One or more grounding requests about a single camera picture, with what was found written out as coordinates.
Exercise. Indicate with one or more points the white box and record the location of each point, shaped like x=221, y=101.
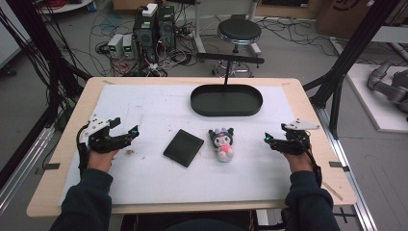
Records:
x=150, y=9

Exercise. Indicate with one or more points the cardboard box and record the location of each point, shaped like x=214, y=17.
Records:
x=346, y=16

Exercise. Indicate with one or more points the black round stool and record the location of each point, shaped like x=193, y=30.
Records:
x=239, y=32

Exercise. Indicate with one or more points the white power supply unit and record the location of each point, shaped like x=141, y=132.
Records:
x=115, y=45
x=128, y=46

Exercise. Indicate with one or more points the black flat wallet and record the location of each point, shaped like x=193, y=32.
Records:
x=183, y=147

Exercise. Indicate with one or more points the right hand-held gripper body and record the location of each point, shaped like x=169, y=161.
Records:
x=298, y=141

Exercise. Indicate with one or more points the person's right hand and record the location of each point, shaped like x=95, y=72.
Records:
x=300, y=162

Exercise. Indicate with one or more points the grey tape strip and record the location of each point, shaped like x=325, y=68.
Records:
x=338, y=165
x=51, y=166

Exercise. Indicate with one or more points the person's left hand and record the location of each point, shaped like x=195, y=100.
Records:
x=101, y=160

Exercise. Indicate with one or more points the small plush doll toy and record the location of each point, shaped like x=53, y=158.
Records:
x=223, y=144

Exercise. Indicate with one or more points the black oval tray with stand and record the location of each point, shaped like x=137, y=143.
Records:
x=226, y=101

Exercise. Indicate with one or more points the white table mat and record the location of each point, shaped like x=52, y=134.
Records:
x=160, y=186

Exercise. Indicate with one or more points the white board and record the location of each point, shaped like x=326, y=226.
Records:
x=369, y=106

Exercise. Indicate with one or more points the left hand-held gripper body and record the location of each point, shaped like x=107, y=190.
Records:
x=96, y=130

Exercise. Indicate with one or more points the black metal frame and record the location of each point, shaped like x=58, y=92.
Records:
x=352, y=48
x=41, y=48

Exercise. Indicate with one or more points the black computer tower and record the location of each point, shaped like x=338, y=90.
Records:
x=166, y=29
x=145, y=35

